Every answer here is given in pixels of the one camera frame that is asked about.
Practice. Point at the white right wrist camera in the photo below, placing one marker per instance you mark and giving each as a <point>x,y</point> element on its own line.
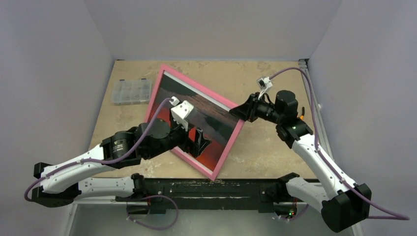
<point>264,84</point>

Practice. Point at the sunset photo print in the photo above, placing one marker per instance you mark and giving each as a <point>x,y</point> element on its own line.
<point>215,123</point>

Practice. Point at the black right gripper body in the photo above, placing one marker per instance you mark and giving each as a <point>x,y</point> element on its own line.
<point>253,108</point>

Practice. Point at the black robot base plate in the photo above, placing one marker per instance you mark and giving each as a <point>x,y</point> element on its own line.
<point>262,195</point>

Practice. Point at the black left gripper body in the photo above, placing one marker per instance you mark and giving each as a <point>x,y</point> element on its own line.
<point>179,137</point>

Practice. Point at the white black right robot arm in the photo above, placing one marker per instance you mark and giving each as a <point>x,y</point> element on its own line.
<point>340,200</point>

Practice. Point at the pink wooden picture frame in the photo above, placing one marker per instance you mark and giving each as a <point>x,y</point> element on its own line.
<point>228,150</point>

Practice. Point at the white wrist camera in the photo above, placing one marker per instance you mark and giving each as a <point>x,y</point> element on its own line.
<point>181,113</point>
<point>264,84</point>

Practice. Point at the yellow black pliers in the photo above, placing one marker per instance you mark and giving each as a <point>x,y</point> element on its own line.
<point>301,117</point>

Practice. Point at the clear plastic organizer box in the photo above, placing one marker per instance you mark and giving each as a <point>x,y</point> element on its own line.
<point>129,92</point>

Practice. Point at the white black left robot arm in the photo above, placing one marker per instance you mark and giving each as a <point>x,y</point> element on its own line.
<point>59,185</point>

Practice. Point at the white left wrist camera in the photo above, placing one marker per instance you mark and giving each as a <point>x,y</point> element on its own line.
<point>181,113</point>

